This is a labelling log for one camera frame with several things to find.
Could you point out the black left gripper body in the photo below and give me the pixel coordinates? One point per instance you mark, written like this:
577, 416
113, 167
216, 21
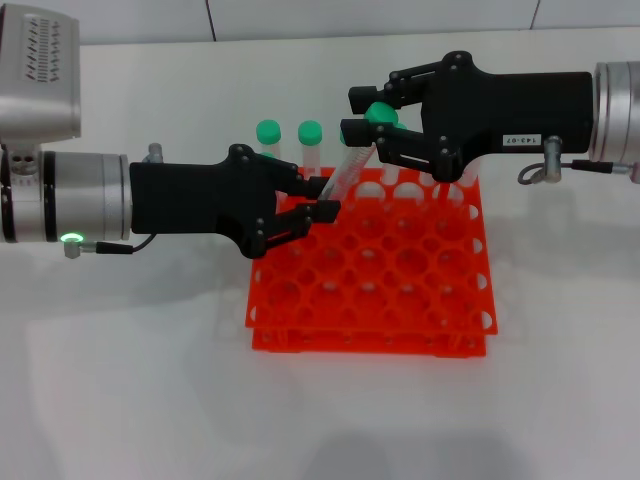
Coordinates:
190, 200

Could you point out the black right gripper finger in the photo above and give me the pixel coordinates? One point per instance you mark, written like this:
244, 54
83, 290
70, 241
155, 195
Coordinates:
362, 99
355, 132

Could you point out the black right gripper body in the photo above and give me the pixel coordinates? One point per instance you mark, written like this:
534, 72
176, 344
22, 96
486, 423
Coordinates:
510, 110

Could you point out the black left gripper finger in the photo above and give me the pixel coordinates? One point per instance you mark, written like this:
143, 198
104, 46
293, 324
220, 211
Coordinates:
326, 212
315, 186

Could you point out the orange test tube rack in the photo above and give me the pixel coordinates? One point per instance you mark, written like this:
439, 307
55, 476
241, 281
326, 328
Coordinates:
370, 302

